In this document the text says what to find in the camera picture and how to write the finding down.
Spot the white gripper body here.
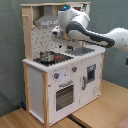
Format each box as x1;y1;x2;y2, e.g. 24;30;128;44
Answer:
51;26;70;41

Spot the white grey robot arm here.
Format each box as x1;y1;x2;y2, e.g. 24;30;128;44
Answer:
52;5;128;52

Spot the wooden toy kitchen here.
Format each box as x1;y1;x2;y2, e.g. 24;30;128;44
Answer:
22;3;105;128

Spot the grey range hood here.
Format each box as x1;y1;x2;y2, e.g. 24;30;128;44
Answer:
34;5;58;27

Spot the black toy stovetop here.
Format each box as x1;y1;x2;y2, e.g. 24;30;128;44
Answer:
34;53;71;66

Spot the grey toy sink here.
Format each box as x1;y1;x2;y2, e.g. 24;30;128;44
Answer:
67;47;94;56

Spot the silver toy pot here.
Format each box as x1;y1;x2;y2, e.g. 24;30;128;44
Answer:
40;51;55;62

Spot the toy microwave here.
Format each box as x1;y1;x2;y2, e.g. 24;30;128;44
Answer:
66;3;89;22

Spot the right red stove knob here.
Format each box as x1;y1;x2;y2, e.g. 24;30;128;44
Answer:
71;66;78;73

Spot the red stove knob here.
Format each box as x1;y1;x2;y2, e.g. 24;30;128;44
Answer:
71;66;78;73
54;73;60;79

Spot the left red stove knob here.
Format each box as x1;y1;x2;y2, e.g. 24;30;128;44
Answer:
54;73;60;79

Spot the grey dishwasher panel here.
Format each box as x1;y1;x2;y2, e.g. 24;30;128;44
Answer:
87;65;96;82

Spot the toy oven door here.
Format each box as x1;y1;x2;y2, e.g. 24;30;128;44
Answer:
56;85;74;111

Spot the grey cabinet door handle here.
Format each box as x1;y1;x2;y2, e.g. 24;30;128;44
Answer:
82;76;86;90

